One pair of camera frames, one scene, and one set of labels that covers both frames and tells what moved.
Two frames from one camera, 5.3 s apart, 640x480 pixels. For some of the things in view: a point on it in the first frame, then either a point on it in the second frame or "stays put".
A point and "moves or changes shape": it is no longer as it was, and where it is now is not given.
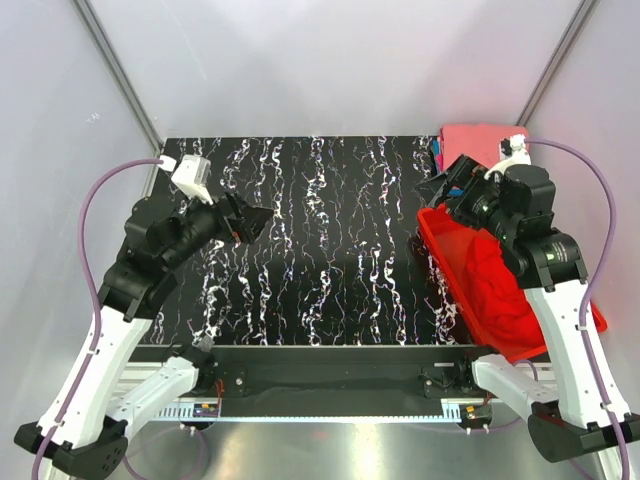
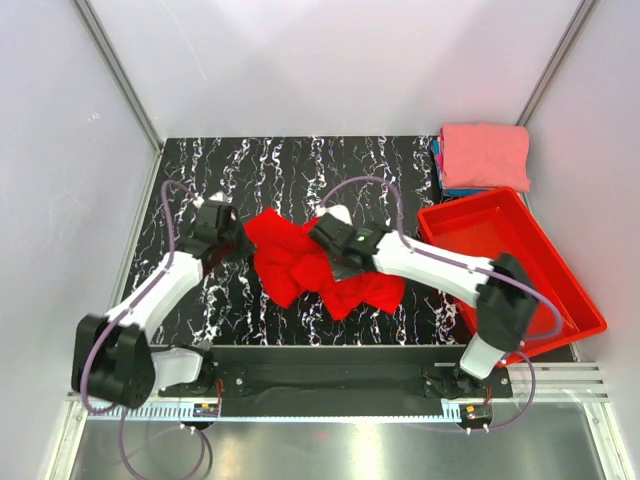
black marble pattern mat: (342, 259) stays put
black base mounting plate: (330, 372) stays put
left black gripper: (229, 216) -> (232, 239)
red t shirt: (499, 296) moves or changes shape
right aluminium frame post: (580, 19) stays put
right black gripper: (460, 181) -> (329, 242)
